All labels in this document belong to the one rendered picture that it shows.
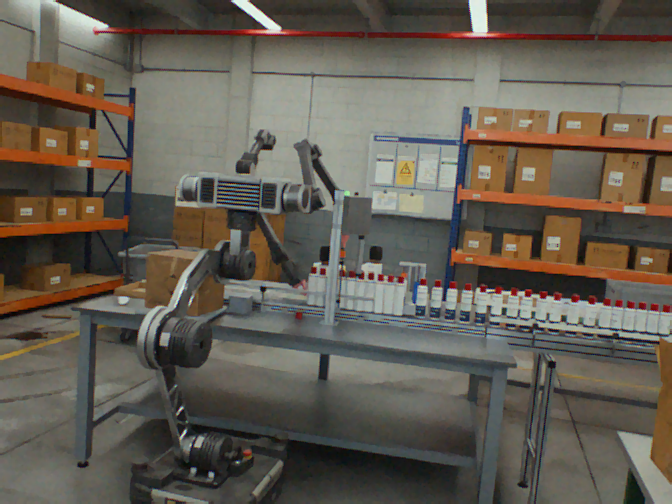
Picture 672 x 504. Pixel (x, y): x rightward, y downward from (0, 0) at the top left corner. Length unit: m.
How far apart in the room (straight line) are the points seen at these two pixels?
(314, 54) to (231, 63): 1.14
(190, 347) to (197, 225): 4.57
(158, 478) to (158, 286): 0.89
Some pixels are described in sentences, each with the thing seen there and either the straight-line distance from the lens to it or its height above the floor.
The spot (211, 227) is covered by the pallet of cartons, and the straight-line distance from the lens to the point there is 6.64.
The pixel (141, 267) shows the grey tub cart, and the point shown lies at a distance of 5.32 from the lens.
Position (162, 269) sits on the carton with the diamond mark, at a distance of 2.92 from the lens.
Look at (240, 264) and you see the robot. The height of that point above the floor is 1.14.
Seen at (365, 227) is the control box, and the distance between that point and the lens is 2.94.
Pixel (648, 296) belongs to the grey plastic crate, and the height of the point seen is 0.98.
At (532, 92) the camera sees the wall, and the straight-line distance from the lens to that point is 7.52.
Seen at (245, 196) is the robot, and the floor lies 1.44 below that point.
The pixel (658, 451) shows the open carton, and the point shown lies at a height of 0.82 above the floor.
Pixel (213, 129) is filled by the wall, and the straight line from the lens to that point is 8.37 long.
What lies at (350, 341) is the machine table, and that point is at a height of 0.83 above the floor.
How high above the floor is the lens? 1.50
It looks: 6 degrees down
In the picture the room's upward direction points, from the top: 5 degrees clockwise
